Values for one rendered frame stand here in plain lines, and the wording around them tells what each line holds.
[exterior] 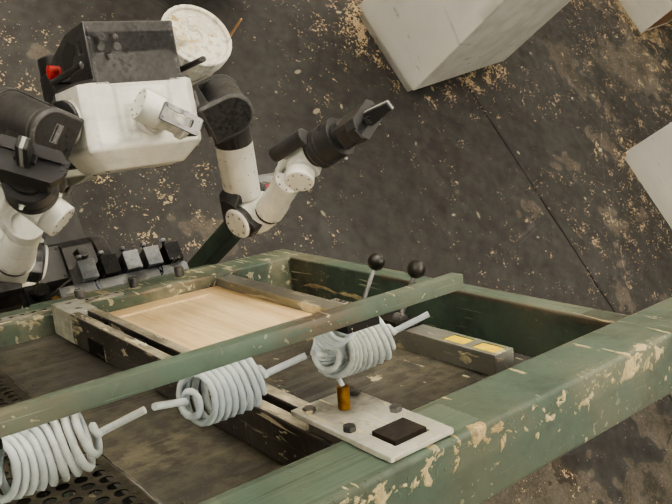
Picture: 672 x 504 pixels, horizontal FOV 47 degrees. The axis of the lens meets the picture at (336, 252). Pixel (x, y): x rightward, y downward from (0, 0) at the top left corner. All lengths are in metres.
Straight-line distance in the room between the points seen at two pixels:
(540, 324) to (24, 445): 1.06
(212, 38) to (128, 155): 1.67
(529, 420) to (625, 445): 3.24
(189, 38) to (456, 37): 1.38
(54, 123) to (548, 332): 1.04
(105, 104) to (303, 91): 2.28
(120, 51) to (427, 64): 2.60
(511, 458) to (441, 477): 0.12
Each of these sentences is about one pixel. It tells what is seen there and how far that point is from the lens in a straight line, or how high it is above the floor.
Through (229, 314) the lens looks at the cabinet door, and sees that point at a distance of 1.79.
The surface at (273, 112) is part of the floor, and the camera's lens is 3.67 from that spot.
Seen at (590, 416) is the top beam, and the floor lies 1.93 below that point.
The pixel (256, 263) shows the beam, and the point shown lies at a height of 0.90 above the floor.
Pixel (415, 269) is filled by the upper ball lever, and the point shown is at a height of 1.56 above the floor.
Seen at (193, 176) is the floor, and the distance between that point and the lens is 3.29.
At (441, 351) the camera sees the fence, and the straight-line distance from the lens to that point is 1.42.
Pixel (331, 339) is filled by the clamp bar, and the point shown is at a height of 1.91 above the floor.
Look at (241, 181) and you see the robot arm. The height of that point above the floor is 1.21.
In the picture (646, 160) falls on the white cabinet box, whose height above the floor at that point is 0.12.
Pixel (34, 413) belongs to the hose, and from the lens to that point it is 0.71.
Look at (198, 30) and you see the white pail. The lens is 3.27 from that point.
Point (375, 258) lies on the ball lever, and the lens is 1.60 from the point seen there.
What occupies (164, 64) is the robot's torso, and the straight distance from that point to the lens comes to 1.71.
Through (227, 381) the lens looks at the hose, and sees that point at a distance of 0.84.
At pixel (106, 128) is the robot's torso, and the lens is 1.63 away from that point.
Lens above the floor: 2.66
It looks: 51 degrees down
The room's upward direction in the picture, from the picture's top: 51 degrees clockwise
